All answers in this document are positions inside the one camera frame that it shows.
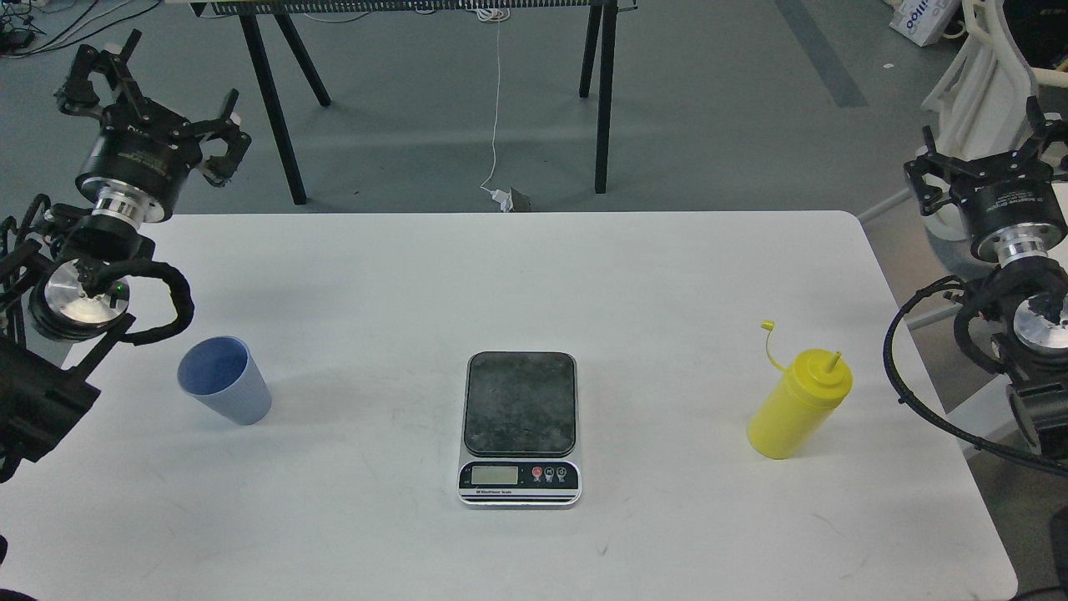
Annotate power adapter on floor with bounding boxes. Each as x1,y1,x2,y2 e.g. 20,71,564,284
491,188,533,213

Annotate white hanging cable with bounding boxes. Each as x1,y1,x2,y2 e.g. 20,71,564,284
476,7,513,206

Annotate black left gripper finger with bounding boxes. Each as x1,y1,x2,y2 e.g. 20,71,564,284
167,88,252,188
54,29,153,126

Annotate white office chair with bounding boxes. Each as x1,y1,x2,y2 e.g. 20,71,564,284
858,0,1068,243

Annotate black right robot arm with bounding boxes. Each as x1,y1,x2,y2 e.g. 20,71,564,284
882,96,1067,477

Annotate black floor cables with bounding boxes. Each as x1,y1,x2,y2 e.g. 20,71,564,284
0,0,164,59

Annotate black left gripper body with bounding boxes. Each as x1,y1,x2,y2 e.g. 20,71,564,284
75,118,203,222

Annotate white cardboard box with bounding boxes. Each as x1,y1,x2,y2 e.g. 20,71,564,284
889,0,961,47

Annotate yellow squeeze bottle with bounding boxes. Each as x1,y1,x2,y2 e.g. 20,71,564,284
747,320,854,460

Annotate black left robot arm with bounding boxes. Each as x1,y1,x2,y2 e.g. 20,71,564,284
3,30,251,483

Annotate blue ribbed cup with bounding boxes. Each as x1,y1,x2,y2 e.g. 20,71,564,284
176,336,272,426

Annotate black trestle table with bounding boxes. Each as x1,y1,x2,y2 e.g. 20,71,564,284
191,1,637,206

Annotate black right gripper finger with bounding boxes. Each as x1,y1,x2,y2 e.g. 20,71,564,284
904,126,968,242
998,96,1065,188

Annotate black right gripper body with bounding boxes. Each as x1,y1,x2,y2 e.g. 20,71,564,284
951,176,1065,260

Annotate digital kitchen scale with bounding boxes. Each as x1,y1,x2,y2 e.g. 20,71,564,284
456,351,582,508

